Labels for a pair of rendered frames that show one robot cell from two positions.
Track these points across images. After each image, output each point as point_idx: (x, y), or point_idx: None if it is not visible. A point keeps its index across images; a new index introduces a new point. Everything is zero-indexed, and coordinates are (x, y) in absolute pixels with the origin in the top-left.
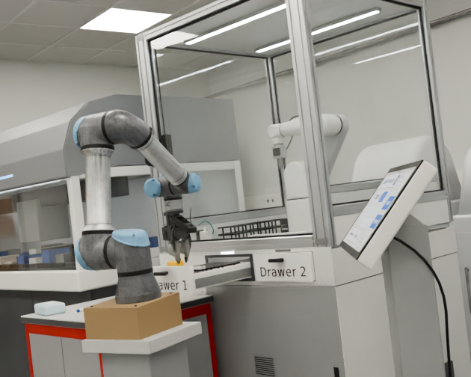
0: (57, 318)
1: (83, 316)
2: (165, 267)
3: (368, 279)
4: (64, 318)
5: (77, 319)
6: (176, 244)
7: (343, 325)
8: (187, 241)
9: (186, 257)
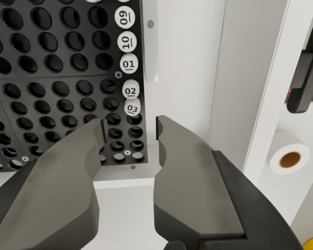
0: (288, 218)
1: (274, 196)
2: (290, 78)
3: None
4: (290, 209)
5: (309, 176)
6: (206, 192)
7: None
8: (33, 218)
9: (103, 122)
